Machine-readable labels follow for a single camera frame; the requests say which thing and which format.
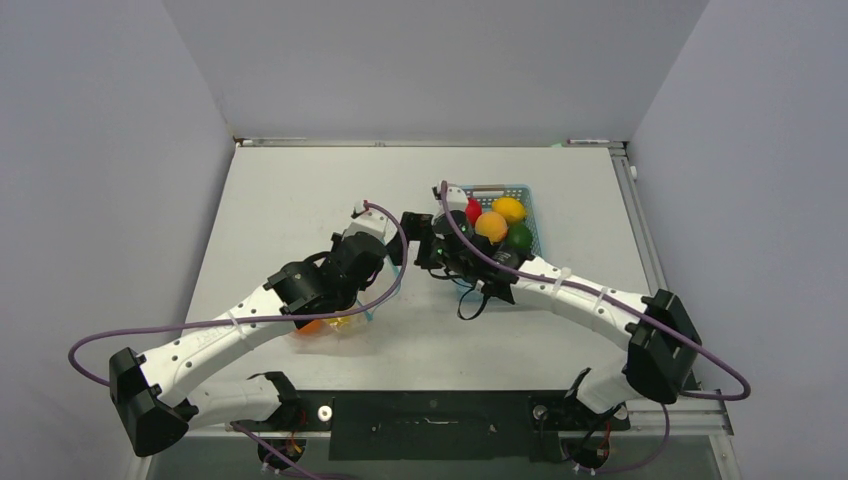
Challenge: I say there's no blue plastic basket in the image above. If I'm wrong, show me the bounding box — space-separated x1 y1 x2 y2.
450 184 545 303

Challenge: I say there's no red apple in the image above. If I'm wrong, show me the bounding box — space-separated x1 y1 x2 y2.
465 197 483 228

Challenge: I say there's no peach fruit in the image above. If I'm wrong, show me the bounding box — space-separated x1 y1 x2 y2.
474 211 509 244

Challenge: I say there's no green lime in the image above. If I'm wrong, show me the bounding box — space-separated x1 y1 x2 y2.
504 223 534 252

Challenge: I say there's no yellow lemon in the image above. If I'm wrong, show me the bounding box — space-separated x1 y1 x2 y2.
491 196 527 225

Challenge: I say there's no clear zip top bag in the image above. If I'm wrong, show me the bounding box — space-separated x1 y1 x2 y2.
293 260 400 337

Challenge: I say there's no orange yellow mango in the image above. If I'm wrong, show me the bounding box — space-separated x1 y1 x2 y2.
324 316 351 331

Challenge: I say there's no orange fruit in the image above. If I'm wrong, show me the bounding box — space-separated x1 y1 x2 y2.
296 320 326 336

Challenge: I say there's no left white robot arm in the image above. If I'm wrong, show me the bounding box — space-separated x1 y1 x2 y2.
108 230 408 457

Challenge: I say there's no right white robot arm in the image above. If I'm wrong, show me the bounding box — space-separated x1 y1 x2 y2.
388 212 701 428

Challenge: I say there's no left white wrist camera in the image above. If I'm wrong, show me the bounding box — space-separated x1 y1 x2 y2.
341 200 388 244

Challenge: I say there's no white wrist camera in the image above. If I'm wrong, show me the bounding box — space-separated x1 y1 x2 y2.
432 183 468 215
341 200 388 244

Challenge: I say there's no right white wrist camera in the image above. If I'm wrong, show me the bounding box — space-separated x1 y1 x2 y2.
432 183 468 215

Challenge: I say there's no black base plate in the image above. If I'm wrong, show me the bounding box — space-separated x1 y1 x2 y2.
272 390 592 461

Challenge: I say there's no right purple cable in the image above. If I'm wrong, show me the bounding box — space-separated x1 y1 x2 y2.
439 180 753 403

